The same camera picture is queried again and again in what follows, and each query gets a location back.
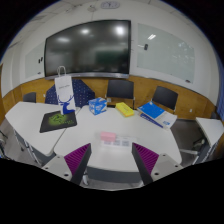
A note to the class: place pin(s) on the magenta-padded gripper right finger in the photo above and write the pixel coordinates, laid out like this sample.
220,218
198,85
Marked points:
146,158

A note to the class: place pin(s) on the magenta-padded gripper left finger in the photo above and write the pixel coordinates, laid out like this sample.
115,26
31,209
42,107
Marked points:
77,158

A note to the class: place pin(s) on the black mouse pad green print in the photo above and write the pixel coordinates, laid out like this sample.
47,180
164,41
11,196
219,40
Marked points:
58,121

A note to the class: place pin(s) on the white book blue spine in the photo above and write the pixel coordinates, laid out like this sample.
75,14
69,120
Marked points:
168,121

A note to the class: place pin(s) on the yellow box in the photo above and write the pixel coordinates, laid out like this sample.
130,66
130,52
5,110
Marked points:
124,109

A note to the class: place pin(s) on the blue tissue box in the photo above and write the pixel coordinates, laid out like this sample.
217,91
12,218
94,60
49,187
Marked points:
97,106

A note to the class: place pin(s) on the black chair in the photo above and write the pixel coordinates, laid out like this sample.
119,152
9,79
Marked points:
120,88
165,96
30,97

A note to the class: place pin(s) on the blue white-dotted chair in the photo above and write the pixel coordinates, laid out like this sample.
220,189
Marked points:
82,91

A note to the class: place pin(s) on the white paper bag blue deer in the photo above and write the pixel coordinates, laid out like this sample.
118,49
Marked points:
64,91

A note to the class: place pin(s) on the white side table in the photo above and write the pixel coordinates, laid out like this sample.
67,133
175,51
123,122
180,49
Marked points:
210,128

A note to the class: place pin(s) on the small white whiteboard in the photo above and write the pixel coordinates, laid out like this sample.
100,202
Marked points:
34,61

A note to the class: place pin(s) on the large glass whiteboard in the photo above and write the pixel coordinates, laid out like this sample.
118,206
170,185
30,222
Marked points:
166,53

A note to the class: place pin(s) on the large black wall screen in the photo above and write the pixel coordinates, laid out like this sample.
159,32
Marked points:
88,48

